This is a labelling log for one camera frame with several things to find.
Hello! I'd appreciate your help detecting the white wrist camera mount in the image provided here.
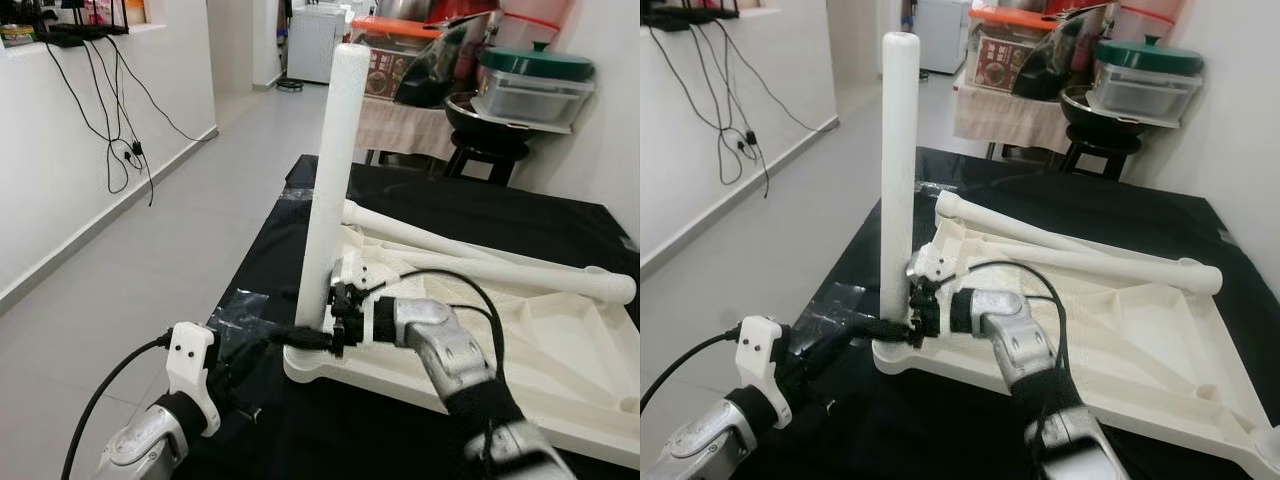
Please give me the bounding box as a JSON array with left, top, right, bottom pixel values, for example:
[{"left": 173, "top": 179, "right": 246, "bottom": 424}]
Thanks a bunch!
[
  {"left": 906, "top": 240, "right": 976, "bottom": 341},
  {"left": 328, "top": 255, "right": 401, "bottom": 347},
  {"left": 735, "top": 315, "right": 794, "bottom": 431},
  {"left": 165, "top": 321, "right": 222, "bottom": 437}
]

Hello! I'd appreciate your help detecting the beige striped cloth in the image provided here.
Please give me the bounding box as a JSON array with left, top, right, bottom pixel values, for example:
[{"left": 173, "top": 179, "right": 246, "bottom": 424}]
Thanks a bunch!
[
  {"left": 352, "top": 95, "right": 459, "bottom": 161},
  {"left": 952, "top": 85, "right": 1073, "bottom": 153}
]

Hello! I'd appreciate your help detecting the black wok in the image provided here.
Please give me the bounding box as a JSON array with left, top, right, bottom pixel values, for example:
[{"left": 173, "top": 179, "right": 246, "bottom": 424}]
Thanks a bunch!
[
  {"left": 443, "top": 92, "right": 546, "bottom": 149},
  {"left": 1060, "top": 85, "right": 1156, "bottom": 139}
]

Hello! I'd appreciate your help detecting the white chest freezer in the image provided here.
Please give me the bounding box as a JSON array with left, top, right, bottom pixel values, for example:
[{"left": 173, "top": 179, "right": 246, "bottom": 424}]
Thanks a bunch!
[
  {"left": 287, "top": 5, "right": 347, "bottom": 86},
  {"left": 917, "top": 0, "right": 973, "bottom": 76}
]

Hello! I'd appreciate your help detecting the black wall cable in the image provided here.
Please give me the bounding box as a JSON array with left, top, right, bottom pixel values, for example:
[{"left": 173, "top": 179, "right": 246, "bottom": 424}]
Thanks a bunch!
[
  {"left": 85, "top": 40, "right": 156, "bottom": 208},
  {"left": 650, "top": 25, "right": 746, "bottom": 188},
  {"left": 715, "top": 25, "right": 841, "bottom": 134},
  {"left": 700, "top": 25, "right": 771, "bottom": 199},
  {"left": 45, "top": 45, "right": 131, "bottom": 196},
  {"left": 105, "top": 38, "right": 219, "bottom": 143}
]

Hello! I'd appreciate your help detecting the large clear tape patch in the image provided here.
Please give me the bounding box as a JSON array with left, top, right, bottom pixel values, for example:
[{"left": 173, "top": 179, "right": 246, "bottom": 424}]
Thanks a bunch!
[
  {"left": 815, "top": 283, "right": 883, "bottom": 336},
  {"left": 212, "top": 288, "right": 301, "bottom": 346}
]

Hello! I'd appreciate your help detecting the orange lid storage box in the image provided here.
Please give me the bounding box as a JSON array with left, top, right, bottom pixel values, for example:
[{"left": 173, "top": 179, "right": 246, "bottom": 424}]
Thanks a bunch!
[
  {"left": 352, "top": 17, "right": 443, "bottom": 101},
  {"left": 968, "top": 8, "right": 1063, "bottom": 93}
]

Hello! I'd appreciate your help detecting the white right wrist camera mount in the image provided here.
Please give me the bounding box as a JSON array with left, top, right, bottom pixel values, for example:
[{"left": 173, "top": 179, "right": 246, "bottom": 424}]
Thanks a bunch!
[
  {"left": 906, "top": 240, "right": 976, "bottom": 341},
  {"left": 328, "top": 255, "right": 401, "bottom": 347}
]

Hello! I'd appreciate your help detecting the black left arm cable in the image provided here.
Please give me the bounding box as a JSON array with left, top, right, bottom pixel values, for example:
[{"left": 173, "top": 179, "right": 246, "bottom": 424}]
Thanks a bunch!
[
  {"left": 640, "top": 330, "right": 746, "bottom": 413},
  {"left": 62, "top": 335, "right": 173, "bottom": 480}
]

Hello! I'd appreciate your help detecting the black tablecloth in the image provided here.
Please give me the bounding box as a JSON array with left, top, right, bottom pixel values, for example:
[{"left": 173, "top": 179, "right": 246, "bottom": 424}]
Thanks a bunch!
[
  {"left": 170, "top": 153, "right": 641, "bottom": 480},
  {"left": 755, "top": 147, "right": 1280, "bottom": 480}
]

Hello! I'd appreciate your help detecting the green lid clear container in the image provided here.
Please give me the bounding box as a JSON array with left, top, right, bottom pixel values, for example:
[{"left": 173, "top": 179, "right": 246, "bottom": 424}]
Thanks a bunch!
[
  {"left": 1090, "top": 35, "right": 1206, "bottom": 123},
  {"left": 474, "top": 42, "right": 597, "bottom": 131}
]

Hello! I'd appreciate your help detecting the pale pink container red band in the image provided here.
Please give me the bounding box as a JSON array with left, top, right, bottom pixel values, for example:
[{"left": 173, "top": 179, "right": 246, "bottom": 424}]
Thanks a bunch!
[
  {"left": 1112, "top": 0, "right": 1191, "bottom": 46},
  {"left": 498, "top": 0, "right": 593, "bottom": 61}
]

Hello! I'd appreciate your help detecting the white plastic children table top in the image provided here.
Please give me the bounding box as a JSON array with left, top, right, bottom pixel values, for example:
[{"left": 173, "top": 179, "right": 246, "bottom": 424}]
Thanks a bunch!
[
  {"left": 283, "top": 195, "right": 641, "bottom": 469},
  {"left": 872, "top": 190, "right": 1280, "bottom": 479}
]

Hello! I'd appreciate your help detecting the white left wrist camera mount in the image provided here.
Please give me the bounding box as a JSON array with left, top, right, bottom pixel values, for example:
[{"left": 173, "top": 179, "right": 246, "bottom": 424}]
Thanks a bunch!
[
  {"left": 165, "top": 321, "right": 222, "bottom": 437},
  {"left": 735, "top": 315, "right": 794, "bottom": 431}
]

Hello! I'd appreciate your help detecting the black bag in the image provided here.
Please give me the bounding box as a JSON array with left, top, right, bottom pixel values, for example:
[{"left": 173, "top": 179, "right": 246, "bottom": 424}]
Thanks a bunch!
[
  {"left": 395, "top": 25, "right": 483, "bottom": 109},
  {"left": 1010, "top": 12, "right": 1101, "bottom": 101}
]

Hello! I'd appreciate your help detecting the red black pan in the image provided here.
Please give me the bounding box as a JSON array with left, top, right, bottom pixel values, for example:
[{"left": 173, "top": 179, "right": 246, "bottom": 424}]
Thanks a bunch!
[
  {"left": 430, "top": 0, "right": 501, "bottom": 31},
  {"left": 1045, "top": 0, "right": 1119, "bottom": 23}
]

